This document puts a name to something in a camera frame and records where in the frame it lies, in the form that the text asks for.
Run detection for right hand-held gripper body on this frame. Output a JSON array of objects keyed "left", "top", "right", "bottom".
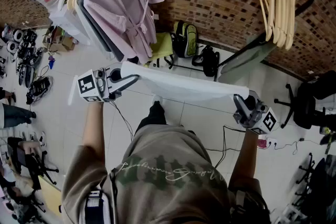
[{"left": 233, "top": 99, "right": 278, "bottom": 136}]

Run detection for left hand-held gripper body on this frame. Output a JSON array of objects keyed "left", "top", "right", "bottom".
[{"left": 77, "top": 67, "right": 123, "bottom": 103}]

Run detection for white cloth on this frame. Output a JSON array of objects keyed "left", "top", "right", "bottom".
[{"left": 120, "top": 61, "right": 250, "bottom": 105}]

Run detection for person's right forearm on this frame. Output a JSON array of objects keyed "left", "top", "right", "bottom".
[{"left": 227, "top": 129, "right": 260, "bottom": 185}]

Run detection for person's left forearm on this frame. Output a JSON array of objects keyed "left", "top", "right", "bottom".
[{"left": 81, "top": 100, "right": 106, "bottom": 152}]

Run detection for white power strip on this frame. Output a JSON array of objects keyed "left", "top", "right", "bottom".
[{"left": 264, "top": 137, "right": 279, "bottom": 150}]

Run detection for grey garment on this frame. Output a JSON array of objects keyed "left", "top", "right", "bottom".
[{"left": 76, "top": 0, "right": 124, "bottom": 61}]

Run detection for person's black trouser leg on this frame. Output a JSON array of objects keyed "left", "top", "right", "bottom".
[{"left": 134, "top": 101, "right": 168, "bottom": 135}]

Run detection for black office chair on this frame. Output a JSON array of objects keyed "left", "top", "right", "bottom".
[
  {"left": 7, "top": 136, "right": 60, "bottom": 185},
  {"left": 293, "top": 153, "right": 336, "bottom": 219},
  {"left": 274, "top": 70, "right": 336, "bottom": 131}
]

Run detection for yellow-green cloth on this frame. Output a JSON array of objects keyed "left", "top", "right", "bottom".
[{"left": 149, "top": 31, "right": 174, "bottom": 63}]

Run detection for cardboard box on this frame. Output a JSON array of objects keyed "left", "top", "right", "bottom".
[{"left": 41, "top": 25, "right": 77, "bottom": 52}]

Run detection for pink robe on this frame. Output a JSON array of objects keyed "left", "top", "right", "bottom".
[{"left": 83, "top": 0, "right": 165, "bottom": 64}]

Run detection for white water dispenser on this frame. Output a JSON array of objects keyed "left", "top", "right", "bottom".
[{"left": 48, "top": 4, "right": 93, "bottom": 46}]

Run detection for pile of black devices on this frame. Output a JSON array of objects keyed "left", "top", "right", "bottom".
[{"left": 0, "top": 23, "right": 54, "bottom": 106}]

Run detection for green black backpack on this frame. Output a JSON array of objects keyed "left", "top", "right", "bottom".
[{"left": 171, "top": 20, "right": 200, "bottom": 59}]

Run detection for black chest harness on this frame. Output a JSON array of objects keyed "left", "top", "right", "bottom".
[{"left": 227, "top": 188, "right": 271, "bottom": 224}]

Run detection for person's beige t-shirt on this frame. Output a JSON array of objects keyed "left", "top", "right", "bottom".
[{"left": 61, "top": 124, "right": 264, "bottom": 224}]

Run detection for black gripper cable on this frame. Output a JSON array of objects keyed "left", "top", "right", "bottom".
[
  {"left": 108, "top": 100, "right": 135, "bottom": 141},
  {"left": 204, "top": 125, "right": 247, "bottom": 169}
]

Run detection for navy white chest strap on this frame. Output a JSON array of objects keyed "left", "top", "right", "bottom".
[{"left": 83, "top": 188, "right": 117, "bottom": 224}]

